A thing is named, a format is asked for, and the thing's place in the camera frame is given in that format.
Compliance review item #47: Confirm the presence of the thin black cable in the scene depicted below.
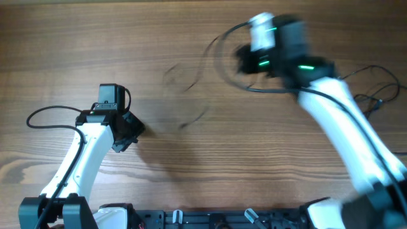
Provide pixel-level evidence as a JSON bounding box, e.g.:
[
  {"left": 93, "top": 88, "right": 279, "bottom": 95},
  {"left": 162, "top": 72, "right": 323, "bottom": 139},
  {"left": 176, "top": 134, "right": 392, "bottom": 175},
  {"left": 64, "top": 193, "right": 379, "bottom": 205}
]
[{"left": 162, "top": 34, "right": 223, "bottom": 130}]

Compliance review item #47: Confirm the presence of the black cable bundle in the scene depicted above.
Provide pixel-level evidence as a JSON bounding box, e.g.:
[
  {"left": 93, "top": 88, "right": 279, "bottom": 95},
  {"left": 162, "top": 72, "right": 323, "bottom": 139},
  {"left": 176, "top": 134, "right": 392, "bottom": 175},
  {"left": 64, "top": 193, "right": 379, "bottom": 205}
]
[{"left": 338, "top": 64, "right": 407, "bottom": 118}]

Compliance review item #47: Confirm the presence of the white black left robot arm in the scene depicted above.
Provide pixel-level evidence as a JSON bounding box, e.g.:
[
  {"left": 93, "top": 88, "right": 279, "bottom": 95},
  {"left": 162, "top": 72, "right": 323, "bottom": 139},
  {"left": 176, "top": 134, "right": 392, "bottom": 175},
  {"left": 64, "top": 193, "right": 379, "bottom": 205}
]
[{"left": 18, "top": 84, "right": 146, "bottom": 228}]

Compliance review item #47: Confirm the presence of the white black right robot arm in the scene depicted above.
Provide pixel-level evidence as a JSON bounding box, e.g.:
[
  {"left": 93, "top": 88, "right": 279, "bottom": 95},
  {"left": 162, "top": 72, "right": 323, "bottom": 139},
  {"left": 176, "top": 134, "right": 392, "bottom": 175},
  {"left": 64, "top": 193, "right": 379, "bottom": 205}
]
[{"left": 241, "top": 13, "right": 406, "bottom": 228}]

